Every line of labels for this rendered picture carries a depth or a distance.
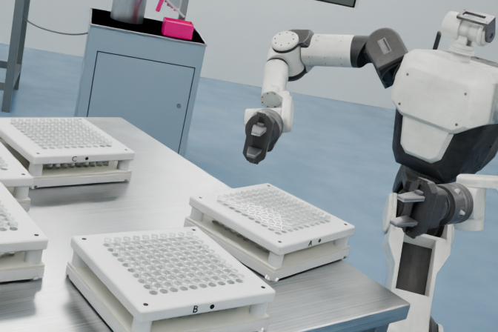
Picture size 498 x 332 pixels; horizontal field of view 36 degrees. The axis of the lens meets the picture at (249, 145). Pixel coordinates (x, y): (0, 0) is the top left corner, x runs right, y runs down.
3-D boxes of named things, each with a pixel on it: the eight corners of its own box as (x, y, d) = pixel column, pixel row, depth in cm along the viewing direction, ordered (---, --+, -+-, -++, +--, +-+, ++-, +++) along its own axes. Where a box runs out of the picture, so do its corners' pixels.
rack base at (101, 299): (133, 355, 109) (135, 340, 108) (64, 273, 127) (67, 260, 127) (267, 329, 124) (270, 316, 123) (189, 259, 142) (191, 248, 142)
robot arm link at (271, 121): (281, 118, 181) (287, 107, 192) (242, 108, 182) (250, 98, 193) (270, 167, 184) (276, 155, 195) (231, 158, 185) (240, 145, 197)
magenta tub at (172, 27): (162, 35, 411) (165, 19, 408) (160, 32, 422) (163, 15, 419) (191, 41, 414) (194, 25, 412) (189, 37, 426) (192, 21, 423)
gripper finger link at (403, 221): (399, 224, 154) (418, 221, 158) (387, 218, 156) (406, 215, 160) (397, 231, 154) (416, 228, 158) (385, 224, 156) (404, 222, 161)
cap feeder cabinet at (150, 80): (68, 160, 420) (89, 24, 399) (71, 130, 473) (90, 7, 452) (181, 176, 435) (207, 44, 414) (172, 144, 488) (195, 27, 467)
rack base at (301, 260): (272, 281, 141) (275, 269, 140) (182, 227, 156) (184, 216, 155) (347, 256, 159) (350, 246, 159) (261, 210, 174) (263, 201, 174)
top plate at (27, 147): (32, 165, 157) (34, 155, 156) (-15, 126, 174) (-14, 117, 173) (134, 160, 173) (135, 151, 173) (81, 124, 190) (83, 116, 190)
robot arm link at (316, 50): (279, 21, 220) (355, 23, 212) (287, 55, 229) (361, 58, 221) (267, 47, 213) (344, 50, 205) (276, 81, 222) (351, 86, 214)
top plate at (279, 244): (279, 256, 140) (281, 247, 139) (187, 204, 155) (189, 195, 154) (353, 235, 158) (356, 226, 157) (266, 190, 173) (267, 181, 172)
